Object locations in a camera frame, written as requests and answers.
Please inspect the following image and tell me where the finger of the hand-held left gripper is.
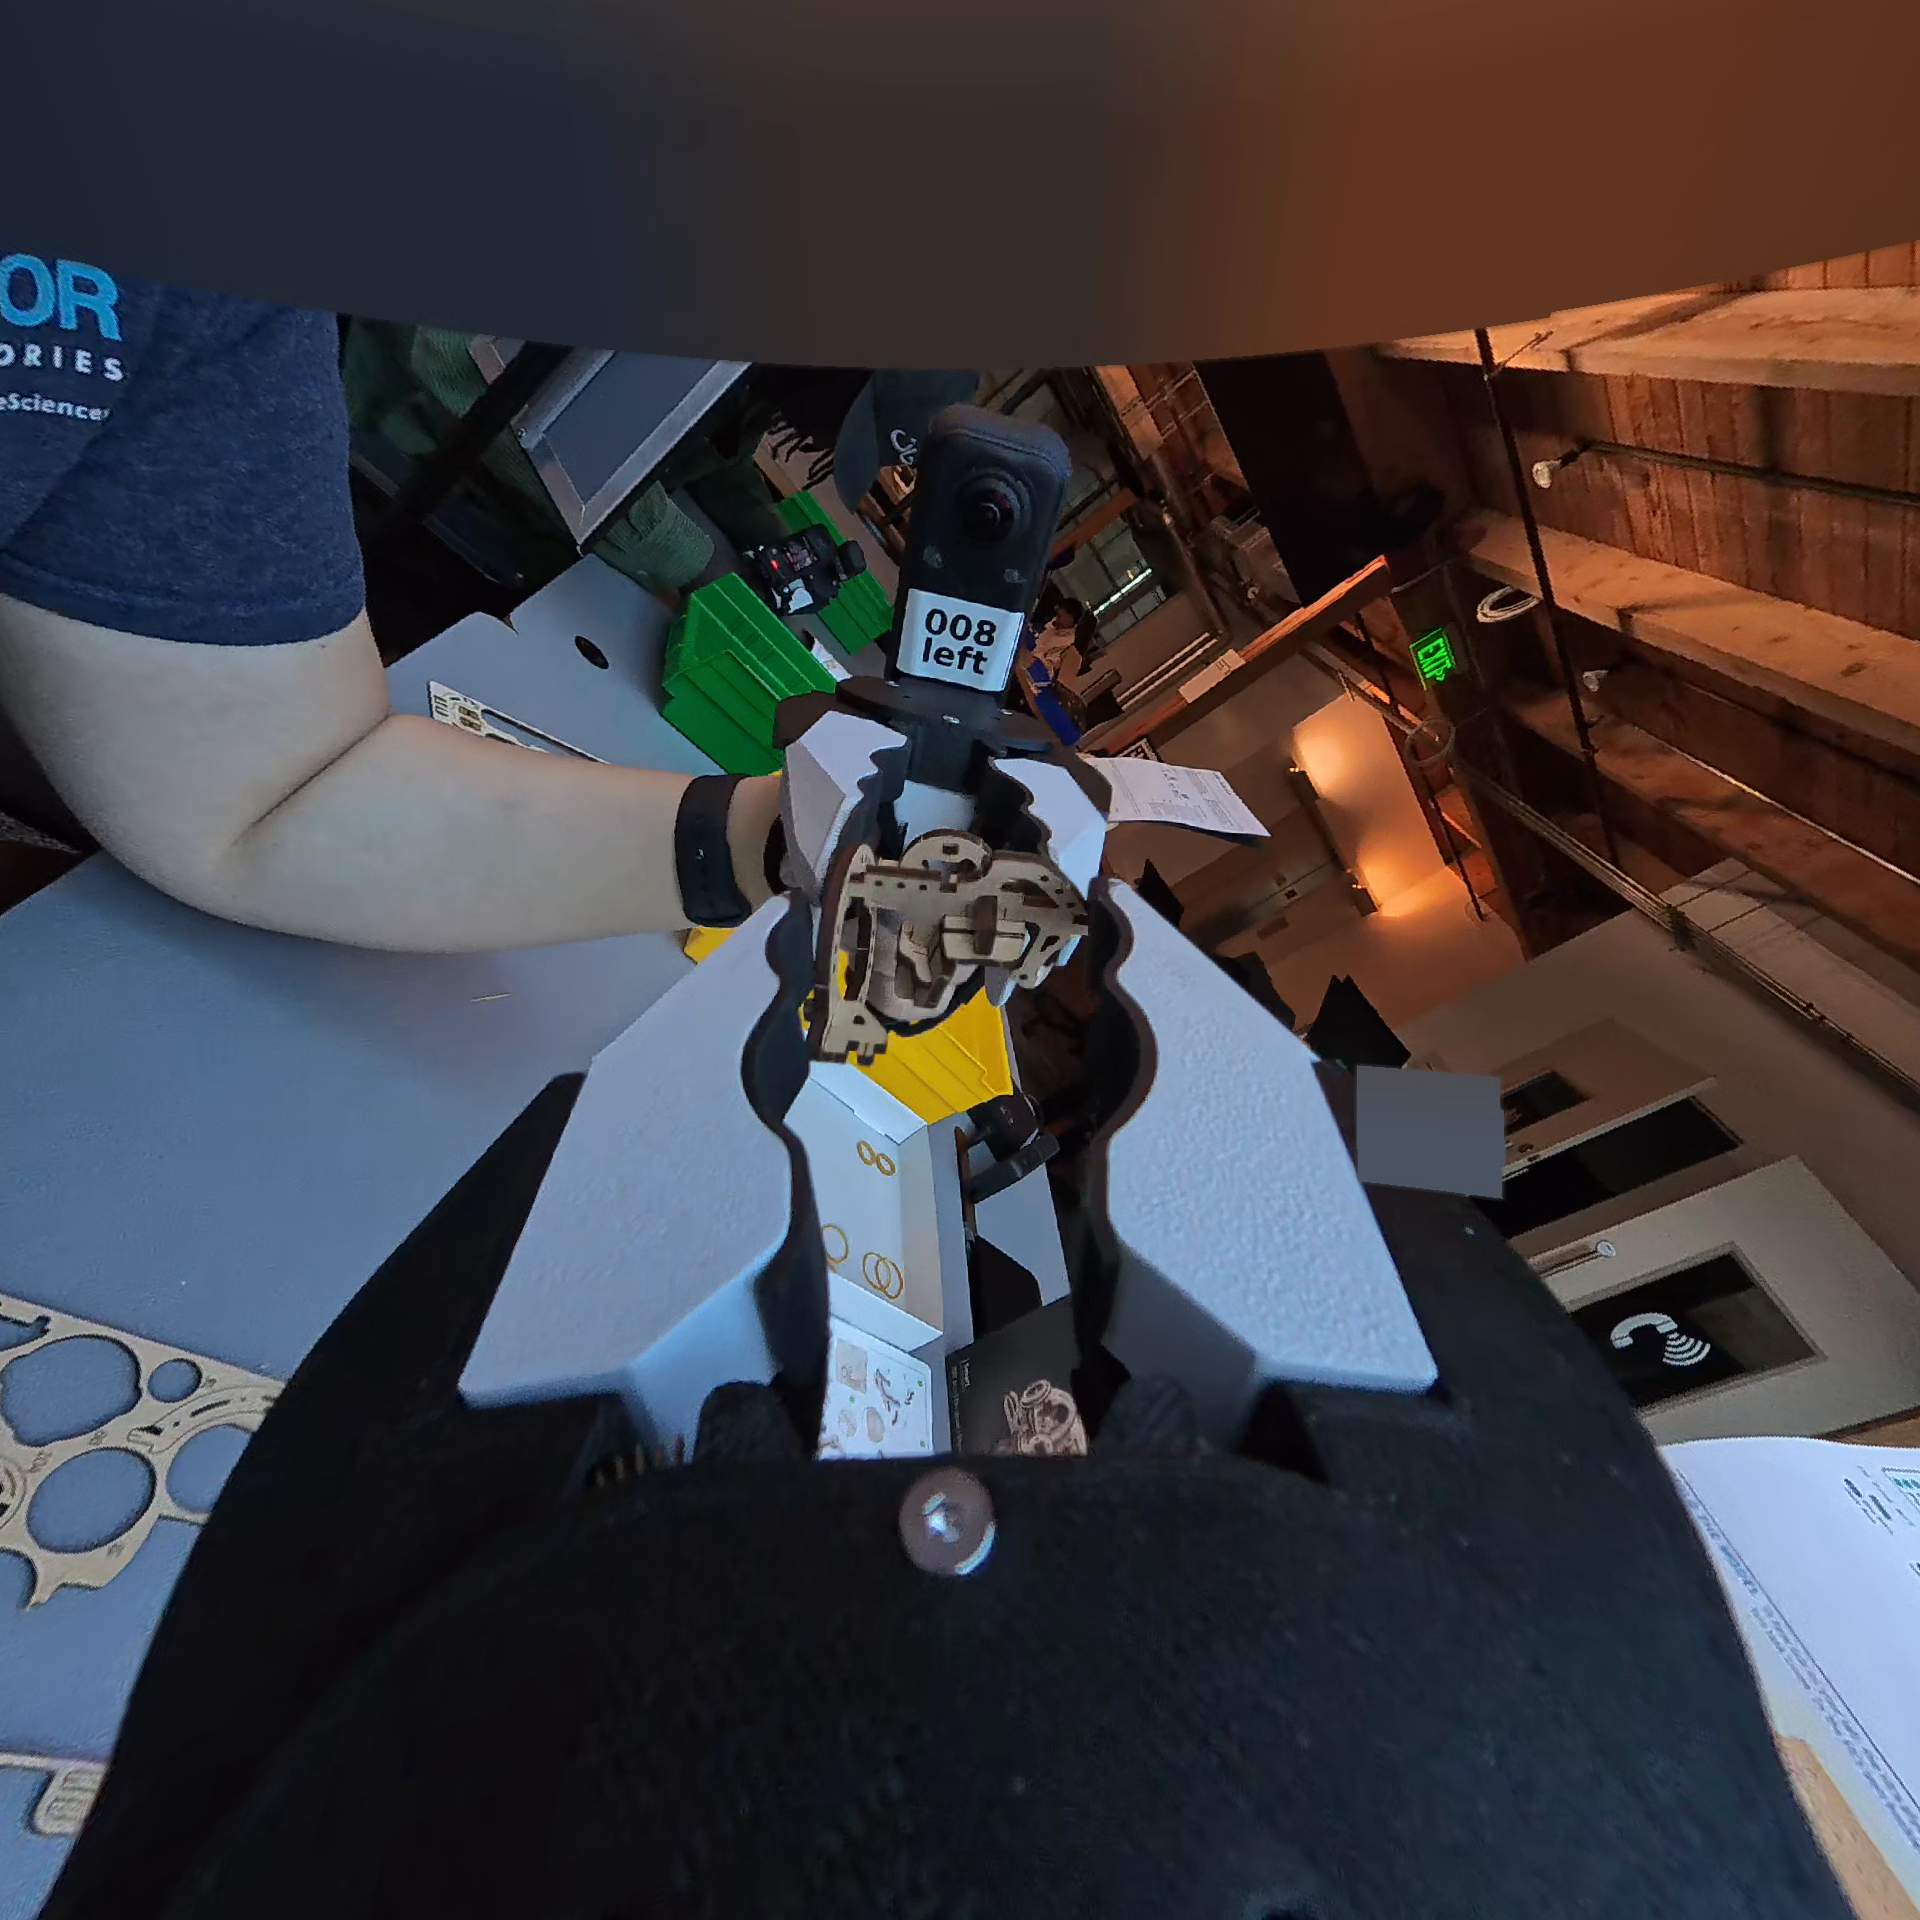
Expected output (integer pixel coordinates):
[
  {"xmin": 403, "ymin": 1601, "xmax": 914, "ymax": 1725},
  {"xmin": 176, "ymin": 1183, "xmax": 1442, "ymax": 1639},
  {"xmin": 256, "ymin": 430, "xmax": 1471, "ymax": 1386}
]
[
  {"xmin": 994, "ymin": 747, "xmax": 1116, "ymax": 890},
  {"xmin": 779, "ymin": 708, "xmax": 890, "ymax": 905}
]

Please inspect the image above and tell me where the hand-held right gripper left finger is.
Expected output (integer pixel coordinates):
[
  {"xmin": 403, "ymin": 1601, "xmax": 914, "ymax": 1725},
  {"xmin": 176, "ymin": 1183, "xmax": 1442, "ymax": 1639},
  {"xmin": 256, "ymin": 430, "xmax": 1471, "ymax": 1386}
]
[{"xmin": 457, "ymin": 891, "xmax": 836, "ymax": 1449}]

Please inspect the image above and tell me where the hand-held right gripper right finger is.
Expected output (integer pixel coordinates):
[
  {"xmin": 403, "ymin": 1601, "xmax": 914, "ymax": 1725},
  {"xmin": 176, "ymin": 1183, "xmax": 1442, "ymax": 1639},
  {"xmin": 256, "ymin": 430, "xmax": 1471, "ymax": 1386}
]
[{"xmin": 1071, "ymin": 874, "xmax": 1442, "ymax": 1444}]

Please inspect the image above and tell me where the wooden model assembly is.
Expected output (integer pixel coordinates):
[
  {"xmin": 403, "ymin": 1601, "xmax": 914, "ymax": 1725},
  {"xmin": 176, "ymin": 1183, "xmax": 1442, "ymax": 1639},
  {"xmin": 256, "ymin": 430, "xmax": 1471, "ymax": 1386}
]
[{"xmin": 807, "ymin": 830, "xmax": 1094, "ymax": 1070}]

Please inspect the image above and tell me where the person's left forearm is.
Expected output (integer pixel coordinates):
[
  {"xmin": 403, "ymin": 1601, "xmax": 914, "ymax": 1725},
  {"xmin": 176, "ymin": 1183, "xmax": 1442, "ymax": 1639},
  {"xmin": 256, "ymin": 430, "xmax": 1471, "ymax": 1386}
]
[{"xmin": 0, "ymin": 589, "xmax": 700, "ymax": 957}]

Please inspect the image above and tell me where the person's left hand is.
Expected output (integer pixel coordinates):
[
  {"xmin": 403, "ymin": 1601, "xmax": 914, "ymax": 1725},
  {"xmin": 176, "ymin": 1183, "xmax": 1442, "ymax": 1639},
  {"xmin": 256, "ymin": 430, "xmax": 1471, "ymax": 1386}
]
[{"xmin": 731, "ymin": 777, "xmax": 794, "ymax": 911}]

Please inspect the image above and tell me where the white printed paper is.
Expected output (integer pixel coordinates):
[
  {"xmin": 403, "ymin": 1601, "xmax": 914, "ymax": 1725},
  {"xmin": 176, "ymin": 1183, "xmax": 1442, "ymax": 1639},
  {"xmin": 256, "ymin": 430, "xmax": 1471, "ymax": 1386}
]
[{"xmin": 1076, "ymin": 755, "xmax": 1273, "ymax": 845}]

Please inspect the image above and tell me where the black wristband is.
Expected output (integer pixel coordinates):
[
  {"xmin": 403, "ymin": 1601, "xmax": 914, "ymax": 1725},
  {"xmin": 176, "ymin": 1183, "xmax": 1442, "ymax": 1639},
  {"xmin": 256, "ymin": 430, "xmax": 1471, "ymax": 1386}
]
[{"xmin": 673, "ymin": 771, "xmax": 756, "ymax": 931}]

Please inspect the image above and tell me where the white cardboard box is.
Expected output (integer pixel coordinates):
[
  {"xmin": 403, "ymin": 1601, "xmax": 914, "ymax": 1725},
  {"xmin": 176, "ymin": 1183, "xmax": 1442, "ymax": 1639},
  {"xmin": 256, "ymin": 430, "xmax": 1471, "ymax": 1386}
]
[{"xmin": 785, "ymin": 1070, "xmax": 980, "ymax": 1356}]

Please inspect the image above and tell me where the yellow plastic bin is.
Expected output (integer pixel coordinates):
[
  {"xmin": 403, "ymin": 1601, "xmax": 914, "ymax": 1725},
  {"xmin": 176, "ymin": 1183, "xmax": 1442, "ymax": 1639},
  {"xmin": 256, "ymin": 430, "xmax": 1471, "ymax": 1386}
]
[{"xmin": 681, "ymin": 918, "xmax": 1017, "ymax": 1129}]

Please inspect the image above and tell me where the small illustrated leaflet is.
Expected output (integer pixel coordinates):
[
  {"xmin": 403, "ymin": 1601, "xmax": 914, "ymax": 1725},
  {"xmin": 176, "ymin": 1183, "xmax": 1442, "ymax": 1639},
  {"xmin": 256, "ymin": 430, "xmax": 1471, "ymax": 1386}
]
[{"xmin": 816, "ymin": 1316, "xmax": 942, "ymax": 1461}]

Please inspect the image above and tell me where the black printed box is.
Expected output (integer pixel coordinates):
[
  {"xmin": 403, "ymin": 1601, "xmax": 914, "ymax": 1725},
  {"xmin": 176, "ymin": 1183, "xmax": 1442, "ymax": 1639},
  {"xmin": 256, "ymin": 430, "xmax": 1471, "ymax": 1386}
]
[{"xmin": 944, "ymin": 1302, "xmax": 1095, "ymax": 1461}]

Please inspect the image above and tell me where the narrow laser-cut wooden sheet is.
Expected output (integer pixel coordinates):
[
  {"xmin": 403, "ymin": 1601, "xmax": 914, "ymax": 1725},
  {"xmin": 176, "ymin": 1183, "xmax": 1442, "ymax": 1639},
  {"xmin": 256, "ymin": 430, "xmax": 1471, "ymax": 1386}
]
[{"xmin": 423, "ymin": 678, "xmax": 606, "ymax": 771}]

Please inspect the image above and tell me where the large laser-cut wooden sheet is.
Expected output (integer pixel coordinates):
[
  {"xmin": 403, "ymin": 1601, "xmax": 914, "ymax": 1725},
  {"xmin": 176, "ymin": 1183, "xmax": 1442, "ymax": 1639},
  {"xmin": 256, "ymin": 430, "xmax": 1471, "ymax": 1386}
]
[{"xmin": 0, "ymin": 1293, "xmax": 291, "ymax": 1615}]

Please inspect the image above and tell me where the printed instruction sheet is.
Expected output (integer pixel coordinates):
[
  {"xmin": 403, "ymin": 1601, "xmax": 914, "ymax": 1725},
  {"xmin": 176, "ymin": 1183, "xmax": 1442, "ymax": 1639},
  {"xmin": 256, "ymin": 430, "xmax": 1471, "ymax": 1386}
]
[{"xmin": 1656, "ymin": 1438, "xmax": 1920, "ymax": 1920}]

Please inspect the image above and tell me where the navy t-shirt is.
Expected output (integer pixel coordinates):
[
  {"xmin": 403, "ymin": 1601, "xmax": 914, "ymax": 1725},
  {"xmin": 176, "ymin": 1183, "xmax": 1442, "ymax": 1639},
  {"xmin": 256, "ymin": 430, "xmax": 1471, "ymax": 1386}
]
[{"xmin": 0, "ymin": 251, "xmax": 372, "ymax": 650}]

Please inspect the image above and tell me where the small laser-cut wooden sheet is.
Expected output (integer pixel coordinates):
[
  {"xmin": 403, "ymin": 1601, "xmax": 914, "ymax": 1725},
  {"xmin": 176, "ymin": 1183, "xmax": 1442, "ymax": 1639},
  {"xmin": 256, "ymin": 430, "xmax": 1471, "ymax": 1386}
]
[{"xmin": 0, "ymin": 1750, "xmax": 110, "ymax": 1845}]

